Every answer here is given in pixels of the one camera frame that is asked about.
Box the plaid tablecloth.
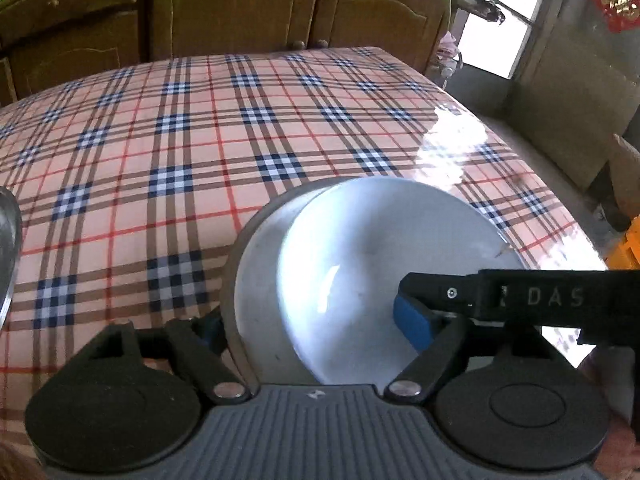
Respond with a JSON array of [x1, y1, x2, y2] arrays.
[[0, 46, 608, 480]]

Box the long wooden sideboard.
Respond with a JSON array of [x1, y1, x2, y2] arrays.
[[0, 0, 453, 106]]

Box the person's right hand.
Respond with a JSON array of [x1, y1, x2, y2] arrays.
[[582, 347, 640, 480]]

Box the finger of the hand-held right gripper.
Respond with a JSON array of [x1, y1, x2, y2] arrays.
[[398, 270, 483, 321]]

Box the white ceramic bowl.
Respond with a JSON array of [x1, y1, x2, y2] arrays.
[[282, 177, 526, 385]]

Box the window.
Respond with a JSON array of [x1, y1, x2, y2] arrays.
[[460, 0, 558, 81]]

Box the pink plastic bags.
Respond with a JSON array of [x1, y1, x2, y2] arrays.
[[434, 30, 465, 83]]

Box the stainless steel bowl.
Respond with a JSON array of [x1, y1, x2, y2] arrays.
[[220, 180, 331, 388]]

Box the red wall decoration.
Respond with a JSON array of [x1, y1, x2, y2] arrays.
[[586, 0, 640, 35]]

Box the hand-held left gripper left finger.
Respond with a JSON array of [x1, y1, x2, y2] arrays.
[[77, 309, 252, 404]]

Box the stainless steel plate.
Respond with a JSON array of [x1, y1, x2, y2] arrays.
[[0, 186, 24, 323]]

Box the yellow plastic crate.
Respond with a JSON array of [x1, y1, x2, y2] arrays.
[[604, 220, 640, 286]]

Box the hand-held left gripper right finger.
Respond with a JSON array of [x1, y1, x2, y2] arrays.
[[384, 294, 567, 404]]

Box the arched wooden cabinet door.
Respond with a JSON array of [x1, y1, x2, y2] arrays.
[[7, 10, 146, 101], [150, 0, 323, 61], [315, 0, 448, 68], [0, 57, 18, 106]]

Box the brown cardboard sheet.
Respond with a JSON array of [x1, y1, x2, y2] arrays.
[[611, 132, 640, 221]]

